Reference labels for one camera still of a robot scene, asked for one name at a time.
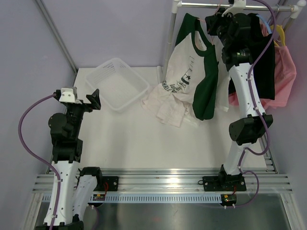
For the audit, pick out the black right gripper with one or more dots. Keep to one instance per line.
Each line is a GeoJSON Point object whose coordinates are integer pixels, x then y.
{"type": "Point", "coordinates": [212, 21]}

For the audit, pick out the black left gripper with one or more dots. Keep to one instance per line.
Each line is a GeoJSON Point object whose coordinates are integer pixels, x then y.
{"type": "Point", "coordinates": [94, 99]}

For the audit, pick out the green and white raglan shirt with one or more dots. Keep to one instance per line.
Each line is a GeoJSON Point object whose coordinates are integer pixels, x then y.
{"type": "Point", "coordinates": [189, 89]}

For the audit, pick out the white tank top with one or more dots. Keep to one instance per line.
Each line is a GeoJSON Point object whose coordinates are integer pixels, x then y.
{"type": "Point", "coordinates": [222, 101]}

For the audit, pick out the pink wire hanger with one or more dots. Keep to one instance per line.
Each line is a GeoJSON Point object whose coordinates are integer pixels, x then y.
{"type": "Point", "coordinates": [211, 23]}

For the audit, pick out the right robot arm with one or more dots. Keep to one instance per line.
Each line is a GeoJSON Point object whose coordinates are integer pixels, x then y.
{"type": "Point", "coordinates": [252, 125]}

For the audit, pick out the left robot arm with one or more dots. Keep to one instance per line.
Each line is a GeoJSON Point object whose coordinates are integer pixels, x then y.
{"type": "Point", "coordinates": [73, 188]}

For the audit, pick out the blue hanger under black shirt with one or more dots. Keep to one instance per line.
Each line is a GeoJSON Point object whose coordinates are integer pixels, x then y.
{"type": "Point", "coordinates": [264, 24]}

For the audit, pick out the yellow hanger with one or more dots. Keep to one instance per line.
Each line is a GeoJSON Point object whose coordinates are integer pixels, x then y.
{"type": "Point", "coordinates": [281, 40]}

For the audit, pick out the black t shirt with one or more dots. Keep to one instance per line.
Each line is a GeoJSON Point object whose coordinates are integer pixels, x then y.
{"type": "Point", "coordinates": [253, 47]}

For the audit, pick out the pink t shirt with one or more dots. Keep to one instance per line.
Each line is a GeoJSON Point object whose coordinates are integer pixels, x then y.
{"type": "Point", "coordinates": [284, 77]}

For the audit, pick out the white plastic basket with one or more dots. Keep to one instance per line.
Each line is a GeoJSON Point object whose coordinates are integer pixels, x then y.
{"type": "Point", "coordinates": [118, 84]}

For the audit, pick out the metal clothes rack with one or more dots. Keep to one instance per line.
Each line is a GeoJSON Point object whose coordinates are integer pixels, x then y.
{"type": "Point", "coordinates": [294, 10]}

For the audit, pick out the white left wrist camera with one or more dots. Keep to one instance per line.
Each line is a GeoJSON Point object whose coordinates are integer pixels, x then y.
{"type": "Point", "coordinates": [68, 95]}

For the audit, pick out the aluminium corner frame post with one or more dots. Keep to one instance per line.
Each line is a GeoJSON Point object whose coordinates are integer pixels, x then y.
{"type": "Point", "coordinates": [57, 37]}

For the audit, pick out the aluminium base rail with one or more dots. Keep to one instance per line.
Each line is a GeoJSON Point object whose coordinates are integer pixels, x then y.
{"type": "Point", "coordinates": [188, 180]}

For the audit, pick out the white slotted cable duct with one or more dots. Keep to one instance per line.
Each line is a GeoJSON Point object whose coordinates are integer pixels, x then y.
{"type": "Point", "coordinates": [158, 198]}

